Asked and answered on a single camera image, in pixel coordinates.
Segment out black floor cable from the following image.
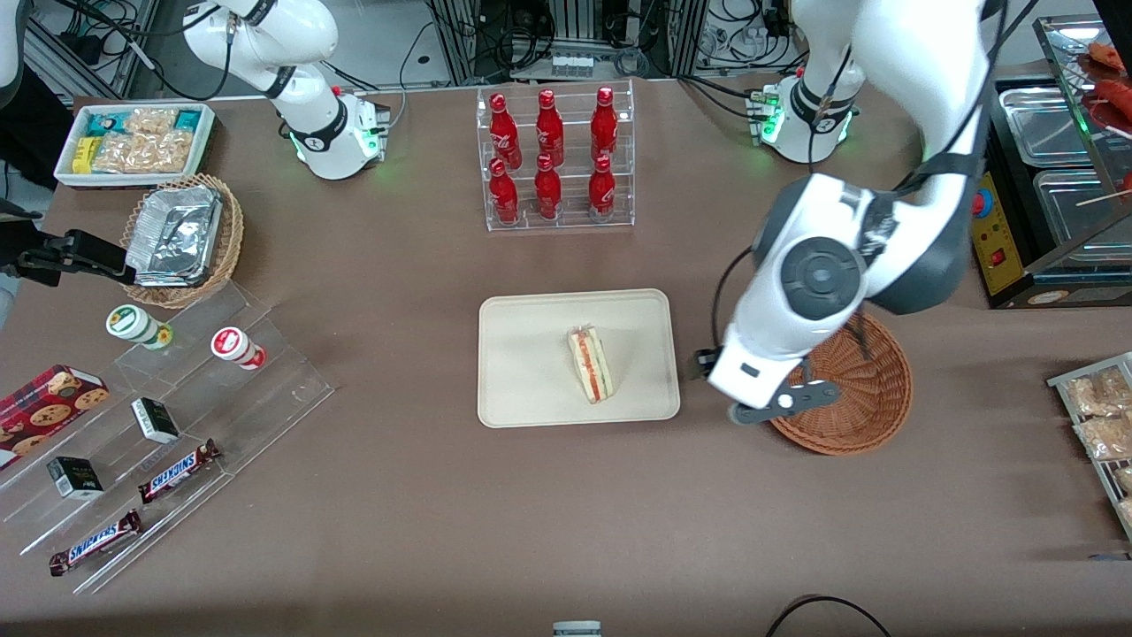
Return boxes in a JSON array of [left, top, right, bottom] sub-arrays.
[[765, 595, 892, 637]]

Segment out steel warmer pan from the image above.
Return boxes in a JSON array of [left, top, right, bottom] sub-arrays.
[[999, 87, 1098, 167], [1033, 168, 1132, 249]]

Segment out white snack bin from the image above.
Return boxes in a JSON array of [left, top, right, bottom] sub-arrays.
[[53, 102, 218, 191]]

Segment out silver foil container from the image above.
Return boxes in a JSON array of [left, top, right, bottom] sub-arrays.
[[125, 184, 224, 288]]

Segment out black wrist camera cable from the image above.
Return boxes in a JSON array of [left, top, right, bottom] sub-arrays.
[[712, 246, 754, 355]]

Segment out Snickers chocolate bar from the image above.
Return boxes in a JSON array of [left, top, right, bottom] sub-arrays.
[[137, 439, 222, 505], [49, 509, 144, 578]]

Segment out metal frame cart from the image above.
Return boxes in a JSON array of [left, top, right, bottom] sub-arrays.
[[22, 0, 164, 98]]

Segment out light wicker basket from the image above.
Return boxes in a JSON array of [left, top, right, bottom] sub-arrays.
[[119, 173, 245, 310]]

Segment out green lid sunflower cup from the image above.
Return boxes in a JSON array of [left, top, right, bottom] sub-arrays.
[[105, 304, 174, 350]]

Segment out glass food warmer case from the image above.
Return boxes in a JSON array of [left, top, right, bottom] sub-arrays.
[[968, 16, 1132, 311]]

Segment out clear acrylic bottle rack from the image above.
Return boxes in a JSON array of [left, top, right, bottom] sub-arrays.
[[476, 80, 636, 233]]

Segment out red tartan cookie box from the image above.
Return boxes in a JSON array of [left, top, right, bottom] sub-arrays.
[[0, 364, 111, 472]]

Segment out brown wicker basket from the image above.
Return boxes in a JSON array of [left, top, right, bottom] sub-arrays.
[[768, 310, 914, 457]]

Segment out clear acrylic stepped shelf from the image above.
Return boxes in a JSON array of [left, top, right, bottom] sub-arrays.
[[0, 281, 335, 595]]

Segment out background equipment rack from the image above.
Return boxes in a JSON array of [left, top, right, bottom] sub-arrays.
[[424, 0, 708, 85]]

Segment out red cola bottle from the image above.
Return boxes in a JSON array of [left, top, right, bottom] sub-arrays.
[[489, 93, 521, 169], [588, 155, 616, 222], [591, 86, 619, 162], [536, 88, 565, 167], [534, 153, 563, 220], [489, 157, 520, 226]]

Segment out clear cracker packet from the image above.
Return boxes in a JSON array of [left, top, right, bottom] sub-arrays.
[[124, 108, 178, 138], [93, 134, 147, 173], [141, 131, 195, 173]]

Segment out red lid yogurt cup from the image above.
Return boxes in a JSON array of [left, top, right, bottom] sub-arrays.
[[210, 326, 267, 371]]

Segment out tray of packaged snacks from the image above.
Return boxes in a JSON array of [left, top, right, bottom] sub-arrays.
[[1047, 351, 1132, 541]]

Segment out small black carton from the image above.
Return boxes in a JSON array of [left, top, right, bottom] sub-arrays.
[[47, 456, 105, 501], [131, 397, 181, 445]]

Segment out triangle sandwich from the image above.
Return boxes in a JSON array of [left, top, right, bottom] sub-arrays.
[[567, 325, 615, 405]]

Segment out cream plastic tray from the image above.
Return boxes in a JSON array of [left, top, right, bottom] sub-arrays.
[[478, 288, 682, 429]]

